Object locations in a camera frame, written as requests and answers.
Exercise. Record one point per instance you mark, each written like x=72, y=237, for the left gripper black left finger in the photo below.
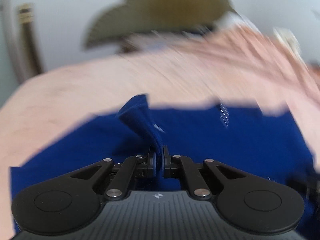
x=71, y=201

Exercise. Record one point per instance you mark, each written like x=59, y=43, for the cream fluffy blanket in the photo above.
x=287, y=38

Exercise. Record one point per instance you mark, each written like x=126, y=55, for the gold tower fan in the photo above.
x=28, y=38

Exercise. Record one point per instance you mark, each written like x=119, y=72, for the blue knit sweater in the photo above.
x=244, y=138

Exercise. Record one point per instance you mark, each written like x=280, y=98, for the orange blanket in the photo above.
x=242, y=47

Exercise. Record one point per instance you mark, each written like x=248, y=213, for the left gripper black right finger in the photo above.
x=247, y=202

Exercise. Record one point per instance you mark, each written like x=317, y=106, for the olive green padded headboard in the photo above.
x=146, y=16

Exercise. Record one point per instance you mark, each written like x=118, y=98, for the pink bed sheet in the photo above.
x=49, y=105

